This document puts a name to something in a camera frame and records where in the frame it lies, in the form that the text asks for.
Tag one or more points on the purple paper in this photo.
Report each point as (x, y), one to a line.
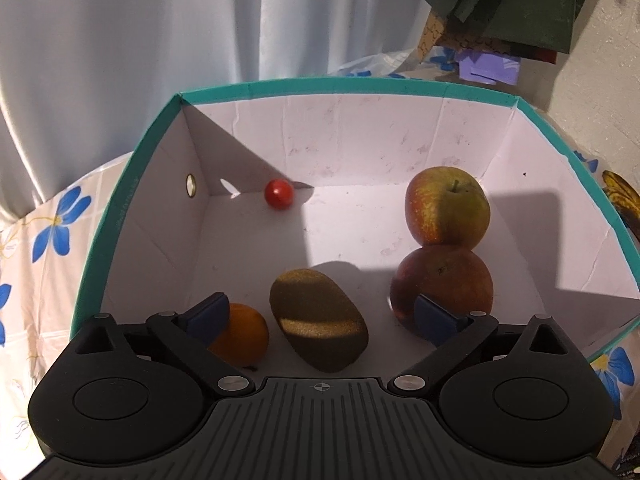
(487, 67)

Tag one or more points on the printed plastic bag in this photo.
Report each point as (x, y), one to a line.
(627, 465)

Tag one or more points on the dark green hanging bag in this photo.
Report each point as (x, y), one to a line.
(530, 5)

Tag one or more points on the orange mandarin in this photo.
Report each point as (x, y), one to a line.
(247, 330)

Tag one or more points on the teal cardboard box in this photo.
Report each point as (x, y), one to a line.
(350, 135)

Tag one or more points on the spotted ripe banana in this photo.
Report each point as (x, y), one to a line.
(622, 202)

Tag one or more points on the brown kiwi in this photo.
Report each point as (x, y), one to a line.
(317, 320)

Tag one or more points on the white curtain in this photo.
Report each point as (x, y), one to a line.
(150, 60)

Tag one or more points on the beige patterned paper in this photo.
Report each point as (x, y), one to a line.
(432, 35)

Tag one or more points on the red apple with stem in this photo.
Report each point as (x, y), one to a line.
(447, 207)

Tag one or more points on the blue floral tablecloth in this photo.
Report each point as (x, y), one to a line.
(45, 285)

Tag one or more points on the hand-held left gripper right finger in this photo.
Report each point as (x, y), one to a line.
(434, 317)

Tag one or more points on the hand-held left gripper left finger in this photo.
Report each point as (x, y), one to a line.
(210, 316)

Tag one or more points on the red cherry tomato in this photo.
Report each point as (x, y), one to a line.
(278, 193)

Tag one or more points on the dark red apple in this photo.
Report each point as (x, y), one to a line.
(445, 280)

